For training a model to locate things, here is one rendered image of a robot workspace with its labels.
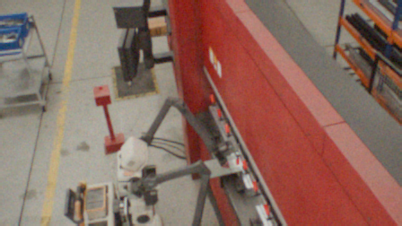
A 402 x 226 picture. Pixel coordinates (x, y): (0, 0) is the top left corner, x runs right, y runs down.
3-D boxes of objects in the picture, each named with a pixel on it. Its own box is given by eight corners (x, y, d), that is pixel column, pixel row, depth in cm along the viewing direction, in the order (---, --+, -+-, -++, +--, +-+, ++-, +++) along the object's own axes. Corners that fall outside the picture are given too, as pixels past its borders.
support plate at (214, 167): (202, 162, 341) (202, 161, 340) (234, 155, 346) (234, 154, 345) (208, 178, 327) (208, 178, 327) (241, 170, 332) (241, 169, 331)
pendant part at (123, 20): (135, 64, 439) (120, -18, 386) (160, 63, 439) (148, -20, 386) (128, 93, 400) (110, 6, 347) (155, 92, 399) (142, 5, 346)
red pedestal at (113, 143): (103, 143, 514) (87, 85, 462) (125, 139, 519) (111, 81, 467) (105, 154, 499) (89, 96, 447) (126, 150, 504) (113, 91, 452)
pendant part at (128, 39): (130, 56, 425) (123, 22, 402) (142, 56, 424) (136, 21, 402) (123, 82, 389) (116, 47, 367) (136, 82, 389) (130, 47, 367)
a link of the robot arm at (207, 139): (176, 101, 322) (172, 106, 312) (181, 97, 320) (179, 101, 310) (211, 146, 329) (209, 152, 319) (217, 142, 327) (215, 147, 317)
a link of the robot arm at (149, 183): (205, 156, 289) (203, 161, 280) (213, 174, 292) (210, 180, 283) (145, 174, 300) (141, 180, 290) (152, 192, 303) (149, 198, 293)
